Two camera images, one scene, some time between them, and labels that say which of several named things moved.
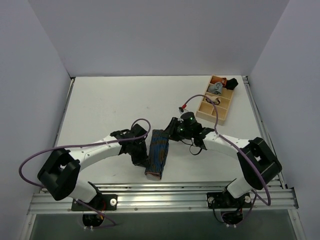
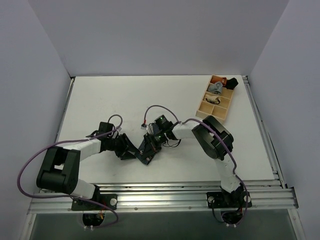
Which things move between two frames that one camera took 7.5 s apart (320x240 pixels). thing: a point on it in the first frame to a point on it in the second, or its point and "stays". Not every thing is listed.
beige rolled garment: [216, 100] stays
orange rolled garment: [224, 81] stays
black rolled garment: [231, 84] stays
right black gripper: [171, 129] to [152, 143]
